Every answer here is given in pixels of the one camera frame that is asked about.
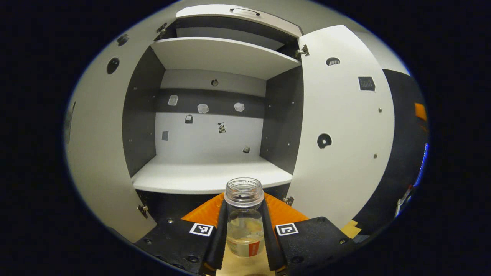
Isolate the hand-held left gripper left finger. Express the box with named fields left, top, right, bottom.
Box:
left=134, top=193, right=229, bottom=276

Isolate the white cabinet door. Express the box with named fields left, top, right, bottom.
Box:
left=286, top=25, right=395, bottom=230
left=64, top=11, right=177, bottom=244

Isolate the cream cabinet top panel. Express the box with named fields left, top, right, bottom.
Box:
left=176, top=5, right=303, bottom=38

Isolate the grey and white cabinet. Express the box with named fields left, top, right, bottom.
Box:
left=122, top=4, right=305, bottom=223

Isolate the clear glass bottle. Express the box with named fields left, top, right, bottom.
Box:
left=224, top=177, right=266, bottom=258

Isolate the white cabinet shelf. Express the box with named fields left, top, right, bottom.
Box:
left=150, top=37, right=302, bottom=80
left=131, top=155, right=294, bottom=195

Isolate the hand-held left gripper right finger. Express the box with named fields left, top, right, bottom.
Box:
left=262, top=193, right=357, bottom=276

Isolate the black backdrop cloth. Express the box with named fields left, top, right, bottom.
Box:
left=353, top=69, right=428, bottom=234

